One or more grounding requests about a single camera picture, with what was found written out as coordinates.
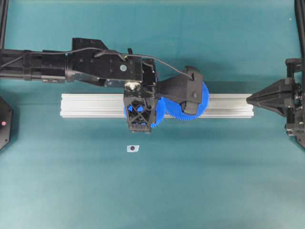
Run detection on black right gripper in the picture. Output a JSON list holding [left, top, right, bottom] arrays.
[[246, 58, 305, 137]]

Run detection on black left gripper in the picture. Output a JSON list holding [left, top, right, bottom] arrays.
[[123, 61, 158, 133]]

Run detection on small blue gear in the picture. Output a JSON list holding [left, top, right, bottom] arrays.
[[122, 96, 167, 129]]

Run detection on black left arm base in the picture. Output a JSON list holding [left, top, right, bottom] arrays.
[[0, 97, 13, 150]]

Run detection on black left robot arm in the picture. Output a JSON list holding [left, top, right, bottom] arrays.
[[0, 38, 157, 133]]

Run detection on large blue gear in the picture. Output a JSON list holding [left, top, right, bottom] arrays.
[[162, 82, 210, 121]]

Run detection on small white marker sticker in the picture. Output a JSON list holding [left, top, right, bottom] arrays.
[[127, 145, 140, 153]]

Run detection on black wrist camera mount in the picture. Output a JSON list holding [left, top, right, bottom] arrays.
[[156, 66, 203, 115]]

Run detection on black camera cable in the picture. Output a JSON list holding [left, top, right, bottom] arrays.
[[0, 47, 195, 81]]

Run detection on aluminium extrusion rail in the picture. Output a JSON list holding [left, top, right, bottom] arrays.
[[60, 94, 254, 118]]

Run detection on black right frame post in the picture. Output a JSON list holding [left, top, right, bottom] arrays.
[[295, 0, 305, 59]]

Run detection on black frame post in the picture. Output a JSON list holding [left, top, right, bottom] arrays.
[[0, 0, 9, 49], [295, 0, 305, 59]]

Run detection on black left frame post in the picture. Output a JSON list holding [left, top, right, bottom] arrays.
[[0, 0, 9, 49]]

